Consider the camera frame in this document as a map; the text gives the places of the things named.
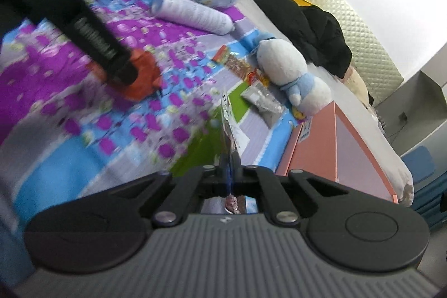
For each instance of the beige quilted headboard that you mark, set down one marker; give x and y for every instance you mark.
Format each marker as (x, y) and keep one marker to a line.
(349, 15)

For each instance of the purple floral quilt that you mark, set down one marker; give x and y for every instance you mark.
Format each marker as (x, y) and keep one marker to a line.
(174, 116)

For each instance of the white and blue plush toy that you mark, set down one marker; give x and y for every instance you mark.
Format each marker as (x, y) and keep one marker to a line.
(279, 60)

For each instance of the black jacket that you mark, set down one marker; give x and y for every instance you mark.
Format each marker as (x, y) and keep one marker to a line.
(314, 32)

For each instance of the pink cardboard box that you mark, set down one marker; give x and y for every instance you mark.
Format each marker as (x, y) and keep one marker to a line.
(314, 151)

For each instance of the dark red snack packet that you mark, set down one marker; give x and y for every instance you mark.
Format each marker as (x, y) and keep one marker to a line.
(228, 130)

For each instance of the clear snack packet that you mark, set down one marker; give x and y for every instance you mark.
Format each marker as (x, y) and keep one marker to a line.
(262, 99)

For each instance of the orange snack packet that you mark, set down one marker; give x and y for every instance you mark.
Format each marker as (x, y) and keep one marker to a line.
(146, 74)

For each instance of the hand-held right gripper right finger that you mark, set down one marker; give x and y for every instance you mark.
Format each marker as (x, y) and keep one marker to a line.
(251, 179)

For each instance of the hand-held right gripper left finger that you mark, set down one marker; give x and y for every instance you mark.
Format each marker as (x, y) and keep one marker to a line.
(209, 179)

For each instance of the black wall socket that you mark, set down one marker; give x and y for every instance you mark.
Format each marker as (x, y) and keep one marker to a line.
(403, 116)

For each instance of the beige pillow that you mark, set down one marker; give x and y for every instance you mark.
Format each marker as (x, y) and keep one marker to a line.
(356, 85)

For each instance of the green snack packet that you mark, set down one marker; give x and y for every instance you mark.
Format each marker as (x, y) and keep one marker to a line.
(232, 62)

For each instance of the small white printed packet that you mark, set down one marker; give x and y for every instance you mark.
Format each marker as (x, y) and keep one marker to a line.
(305, 130)

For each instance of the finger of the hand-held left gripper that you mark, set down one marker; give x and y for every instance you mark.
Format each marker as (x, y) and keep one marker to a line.
(94, 39)

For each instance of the white spray can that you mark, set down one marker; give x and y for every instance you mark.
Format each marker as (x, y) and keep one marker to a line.
(195, 13)

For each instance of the blue suitcase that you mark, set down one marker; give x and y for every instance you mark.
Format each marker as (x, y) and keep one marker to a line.
(433, 203)

